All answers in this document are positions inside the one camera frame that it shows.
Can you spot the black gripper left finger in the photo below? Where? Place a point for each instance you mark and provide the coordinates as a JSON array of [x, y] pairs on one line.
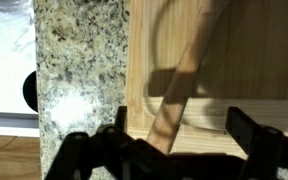
[[84, 153]]

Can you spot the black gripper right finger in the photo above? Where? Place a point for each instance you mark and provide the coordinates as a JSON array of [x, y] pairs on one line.
[[270, 150]]

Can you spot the wooden spoon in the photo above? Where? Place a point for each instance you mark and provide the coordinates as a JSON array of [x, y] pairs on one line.
[[180, 86]]

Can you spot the wooden drawer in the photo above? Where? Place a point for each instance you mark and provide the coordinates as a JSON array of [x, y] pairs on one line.
[[7, 83]]

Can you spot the black round object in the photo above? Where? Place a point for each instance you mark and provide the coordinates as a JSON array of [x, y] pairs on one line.
[[32, 91]]

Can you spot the wooden cutting board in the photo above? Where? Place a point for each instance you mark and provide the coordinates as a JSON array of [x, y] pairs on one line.
[[267, 50]]

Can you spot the clear plastic bags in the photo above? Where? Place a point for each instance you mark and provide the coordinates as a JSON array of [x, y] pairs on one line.
[[15, 31]]

